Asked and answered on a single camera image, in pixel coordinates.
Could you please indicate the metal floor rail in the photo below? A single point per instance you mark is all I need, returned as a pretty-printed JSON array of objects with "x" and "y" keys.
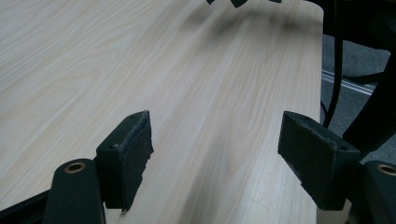
[{"x": 348, "y": 82}]

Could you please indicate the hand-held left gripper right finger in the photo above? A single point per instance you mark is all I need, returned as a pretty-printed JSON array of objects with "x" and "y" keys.
[{"x": 314, "y": 158}]

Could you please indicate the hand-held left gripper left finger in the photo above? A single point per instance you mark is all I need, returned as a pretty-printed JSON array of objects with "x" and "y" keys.
[{"x": 124, "y": 161}]

